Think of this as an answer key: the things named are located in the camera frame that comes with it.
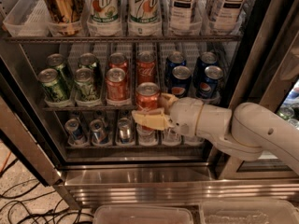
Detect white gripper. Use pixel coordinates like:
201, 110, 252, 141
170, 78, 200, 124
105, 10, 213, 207
132, 92, 204, 137

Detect red coke can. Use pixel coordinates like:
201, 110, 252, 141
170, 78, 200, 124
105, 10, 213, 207
135, 81, 161, 133
136, 51, 156, 84
106, 68, 127, 101
108, 52, 129, 72

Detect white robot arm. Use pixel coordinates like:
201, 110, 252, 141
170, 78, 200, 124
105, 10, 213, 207
132, 93, 299, 174

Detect front left pepsi can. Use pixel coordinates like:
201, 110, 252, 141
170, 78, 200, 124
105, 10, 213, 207
168, 65, 192, 98

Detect pepsi can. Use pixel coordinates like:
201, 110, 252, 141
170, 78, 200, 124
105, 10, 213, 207
164, 50, 187, 85
196, 65, 223, 99
168, 65, 192, 98
192, 51, 219, 87

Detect front right pepsi can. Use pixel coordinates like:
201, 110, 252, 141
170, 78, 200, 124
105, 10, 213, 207
196, 65, 223, 99

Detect rear left pepsi can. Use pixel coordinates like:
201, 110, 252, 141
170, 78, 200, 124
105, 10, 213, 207
164, 50, 187, 85

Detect blue silver can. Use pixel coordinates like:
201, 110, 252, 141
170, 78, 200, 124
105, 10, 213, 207
90, 119, 108, 145
64, 119, 87, 145

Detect rear right pepsi can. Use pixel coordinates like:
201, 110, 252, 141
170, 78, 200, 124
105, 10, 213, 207
192, 51, 219, 87

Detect front right green can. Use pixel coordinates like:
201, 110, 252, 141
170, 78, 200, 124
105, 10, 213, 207
75, 68, 99, 102

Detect green can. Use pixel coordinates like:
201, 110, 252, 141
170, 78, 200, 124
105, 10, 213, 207
37, 68, 69, 103
78, 53, 102, 84
46, 53, 73, 89
75, 68, 99, 102

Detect rear right green can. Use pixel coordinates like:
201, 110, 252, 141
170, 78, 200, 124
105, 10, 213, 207
78, 53, 102, 84

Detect left blue silver can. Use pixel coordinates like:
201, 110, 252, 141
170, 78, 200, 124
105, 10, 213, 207
64, 119, 87, 145

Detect front left green can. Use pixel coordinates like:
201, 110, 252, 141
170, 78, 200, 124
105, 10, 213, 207
37, 68, 69, 103

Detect right 7up can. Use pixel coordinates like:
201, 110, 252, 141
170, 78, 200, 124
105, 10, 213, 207
128, 0, 158, 24

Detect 7up can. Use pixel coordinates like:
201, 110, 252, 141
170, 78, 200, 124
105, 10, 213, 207
88, 0, 120, 24
128, 0, 158, 24

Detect rear left green can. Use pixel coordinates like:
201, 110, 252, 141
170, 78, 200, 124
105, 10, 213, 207
46, 53, 73, 89

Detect glass fridge door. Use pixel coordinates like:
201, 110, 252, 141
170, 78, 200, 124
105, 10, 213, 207
206, 0, 299, 181

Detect left 7up can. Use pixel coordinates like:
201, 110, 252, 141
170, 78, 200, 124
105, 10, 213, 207
88, 0, 120, 24

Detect tall gold can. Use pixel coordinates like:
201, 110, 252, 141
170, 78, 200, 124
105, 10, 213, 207
44, 0, 84, 35

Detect empty clear shelf tray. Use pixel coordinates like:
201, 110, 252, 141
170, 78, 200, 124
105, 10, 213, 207
2, 0, 50, 37

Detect middle water bottle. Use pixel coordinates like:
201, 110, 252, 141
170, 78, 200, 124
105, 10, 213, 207
163, 129, 181, 146

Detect left water bottle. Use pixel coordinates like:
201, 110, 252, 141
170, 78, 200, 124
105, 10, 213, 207
136, 125, 155, 145

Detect left clear plastic bin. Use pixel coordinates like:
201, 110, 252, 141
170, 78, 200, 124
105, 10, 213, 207
93, 205, 193, 224

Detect clear plastic bin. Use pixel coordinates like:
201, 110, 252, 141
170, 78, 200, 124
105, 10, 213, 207
93, 205, 193, 224
199, 199, 299, 224

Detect left tea bottle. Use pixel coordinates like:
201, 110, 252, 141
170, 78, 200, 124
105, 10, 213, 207
169, 0, 198, 30

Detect tea bottle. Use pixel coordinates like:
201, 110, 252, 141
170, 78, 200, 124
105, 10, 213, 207
206, 0, 245, 34
169, 0, 198, 30

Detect right clear plastic bin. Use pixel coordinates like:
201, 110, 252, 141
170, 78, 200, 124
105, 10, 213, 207
199, 199, 299, 224

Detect right tea bottle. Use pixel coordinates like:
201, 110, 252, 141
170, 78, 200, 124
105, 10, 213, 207
206, 0, 245, 34

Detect steel fridge frame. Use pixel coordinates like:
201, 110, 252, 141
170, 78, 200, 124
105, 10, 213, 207
0, 0, 299, 209

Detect black floor cables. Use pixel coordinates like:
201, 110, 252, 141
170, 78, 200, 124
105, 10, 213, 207
0, 158, 94, 224

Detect orange floor cable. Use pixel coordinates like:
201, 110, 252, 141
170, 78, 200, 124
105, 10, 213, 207
0, 150, 13, 174

